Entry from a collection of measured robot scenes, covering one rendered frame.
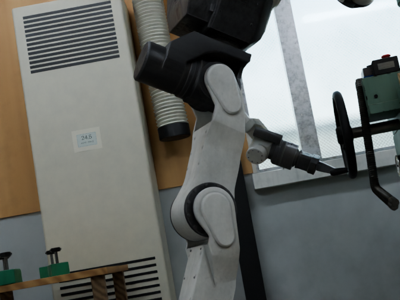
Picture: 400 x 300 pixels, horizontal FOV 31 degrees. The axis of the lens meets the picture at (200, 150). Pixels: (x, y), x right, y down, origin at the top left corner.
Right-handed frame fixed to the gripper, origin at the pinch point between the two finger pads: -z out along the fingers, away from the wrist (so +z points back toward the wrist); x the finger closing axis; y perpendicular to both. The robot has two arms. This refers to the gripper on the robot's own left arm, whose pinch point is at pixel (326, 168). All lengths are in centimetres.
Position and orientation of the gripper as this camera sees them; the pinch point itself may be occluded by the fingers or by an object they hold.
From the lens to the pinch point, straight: 244.8
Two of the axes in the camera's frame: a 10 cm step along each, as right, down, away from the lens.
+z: -9.3, -3.2, 1.8
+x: -2.3, 1.1, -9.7
